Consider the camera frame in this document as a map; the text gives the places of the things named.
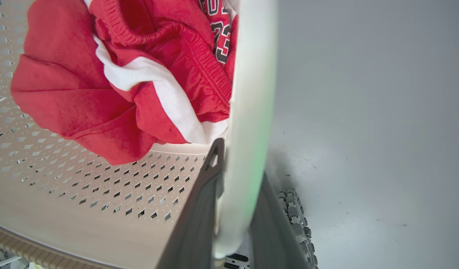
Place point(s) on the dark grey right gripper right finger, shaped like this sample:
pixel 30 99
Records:
pixel 272 239

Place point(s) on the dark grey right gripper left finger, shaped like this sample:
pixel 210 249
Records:
pixel 194 228

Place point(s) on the beige perforated plastic laundry basket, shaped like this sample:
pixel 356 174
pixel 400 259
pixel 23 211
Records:
pixel 102 198

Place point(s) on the black knobby robot wheel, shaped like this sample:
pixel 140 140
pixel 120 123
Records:
pixel 298 224

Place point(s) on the red shorts with white stripe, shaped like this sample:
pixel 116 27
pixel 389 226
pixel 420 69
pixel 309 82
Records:
pixel 113 78

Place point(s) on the red basketball jersey number 23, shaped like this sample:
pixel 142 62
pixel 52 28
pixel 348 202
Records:
pixel 221 31

